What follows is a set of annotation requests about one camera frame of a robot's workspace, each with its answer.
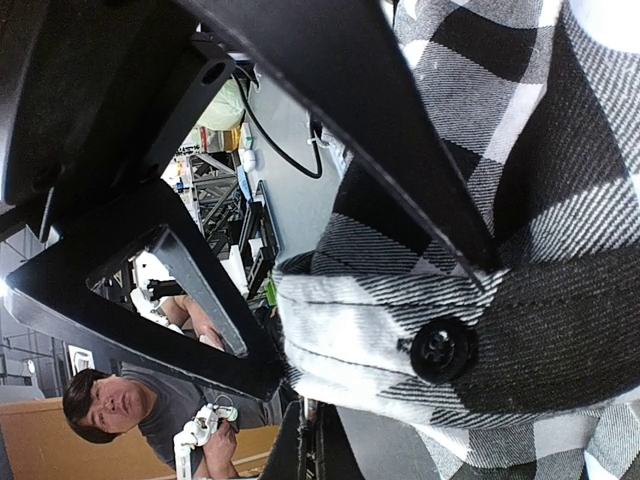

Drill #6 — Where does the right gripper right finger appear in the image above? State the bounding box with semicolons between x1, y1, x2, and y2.
319;403;365;480

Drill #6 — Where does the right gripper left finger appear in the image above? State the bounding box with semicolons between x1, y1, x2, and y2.
259;400;305;480

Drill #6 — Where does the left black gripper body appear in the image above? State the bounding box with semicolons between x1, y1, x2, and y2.
1;1;234;235

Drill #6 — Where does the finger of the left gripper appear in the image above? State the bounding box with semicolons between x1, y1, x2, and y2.
184;1;501;273
5;180;283;401

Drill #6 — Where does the black white plaid shirt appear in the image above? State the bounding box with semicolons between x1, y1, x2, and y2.
275;1;639;479

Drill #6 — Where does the white round brooch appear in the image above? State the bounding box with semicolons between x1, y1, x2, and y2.
302;397;318;479

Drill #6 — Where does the person in grey shirt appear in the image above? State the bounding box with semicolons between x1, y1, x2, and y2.
62;363;295;479

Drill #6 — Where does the green plastic bag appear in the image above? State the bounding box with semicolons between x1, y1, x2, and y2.
196;79;245;131

